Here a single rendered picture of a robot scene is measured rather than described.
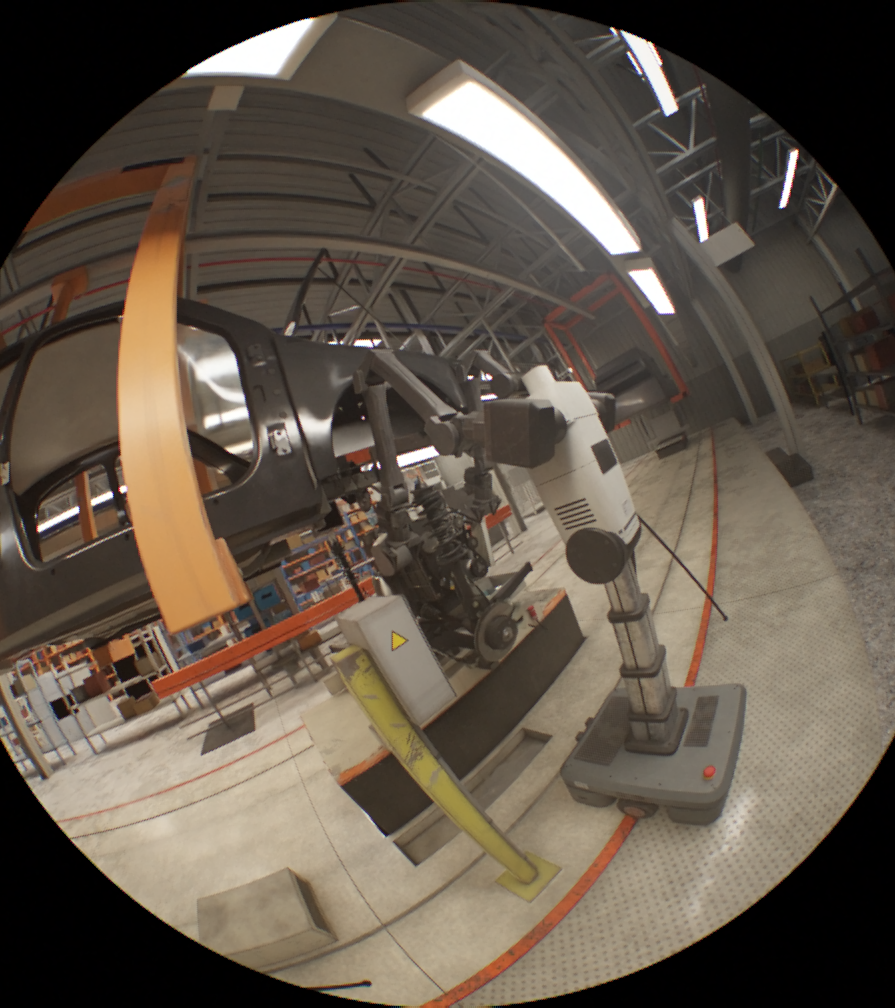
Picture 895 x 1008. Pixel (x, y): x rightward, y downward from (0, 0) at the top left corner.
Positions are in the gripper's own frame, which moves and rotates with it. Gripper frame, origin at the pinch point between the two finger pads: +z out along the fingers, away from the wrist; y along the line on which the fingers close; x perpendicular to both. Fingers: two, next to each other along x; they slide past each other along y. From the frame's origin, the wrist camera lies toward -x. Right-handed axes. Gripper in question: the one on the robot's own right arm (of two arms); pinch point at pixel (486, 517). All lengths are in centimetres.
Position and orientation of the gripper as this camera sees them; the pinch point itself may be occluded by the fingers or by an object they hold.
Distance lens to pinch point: 138.0
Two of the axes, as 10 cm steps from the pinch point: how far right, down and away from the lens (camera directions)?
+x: 7.1, 2.1, -6.8
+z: 0.8, 9.3, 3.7
